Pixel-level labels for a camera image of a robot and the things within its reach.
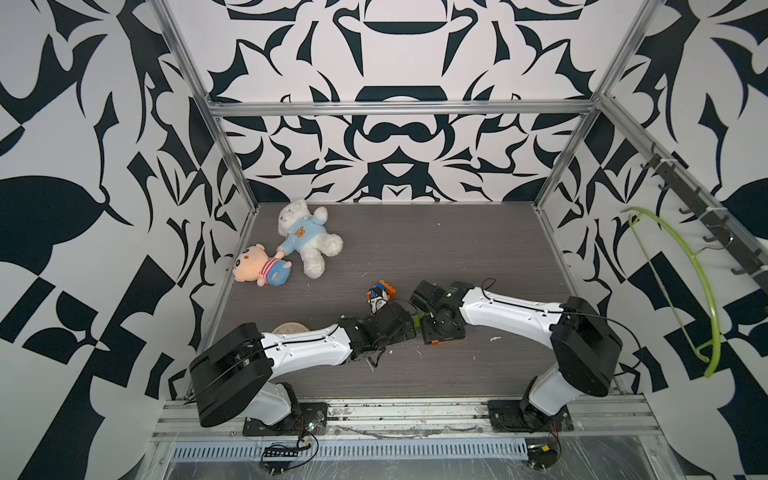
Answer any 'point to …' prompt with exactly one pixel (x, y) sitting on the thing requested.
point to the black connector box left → (281, 452)
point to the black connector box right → (541, 456)
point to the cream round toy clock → (290, 328)
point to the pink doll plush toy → (254, 263)
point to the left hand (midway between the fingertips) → (404, 320)
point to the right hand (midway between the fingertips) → (433, 333)
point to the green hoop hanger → (715, 362)
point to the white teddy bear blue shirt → (303, 230)
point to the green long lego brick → (417, 319)
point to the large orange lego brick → (437, 342)
